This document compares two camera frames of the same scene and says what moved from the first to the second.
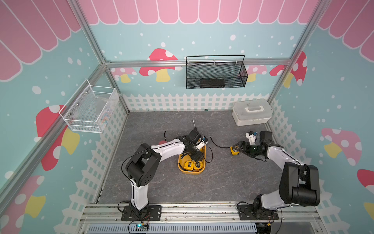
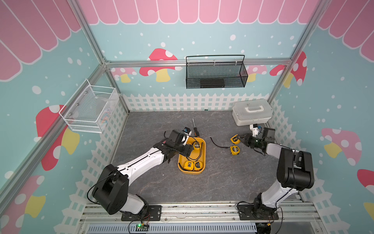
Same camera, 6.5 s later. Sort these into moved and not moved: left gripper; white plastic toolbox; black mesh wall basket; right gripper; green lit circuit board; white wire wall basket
Moved: left gripper; right gripper
Not moved: black mesh wall basket; white plastic toolbox; white wire wall basket; green lit circuit board
